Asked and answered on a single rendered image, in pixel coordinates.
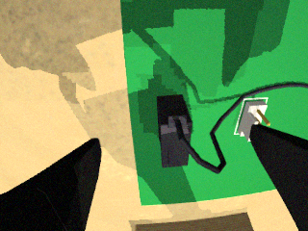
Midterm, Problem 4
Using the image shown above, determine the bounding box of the green circuit board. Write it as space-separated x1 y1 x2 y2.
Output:
120 0 308 207

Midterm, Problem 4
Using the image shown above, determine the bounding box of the black cable with plug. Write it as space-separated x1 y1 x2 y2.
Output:
157 82 308 174

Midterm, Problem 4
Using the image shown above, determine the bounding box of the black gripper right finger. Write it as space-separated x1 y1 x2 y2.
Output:
250 123 308 231

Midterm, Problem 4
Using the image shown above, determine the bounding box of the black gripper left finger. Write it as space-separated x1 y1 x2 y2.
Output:
0 138 101 231

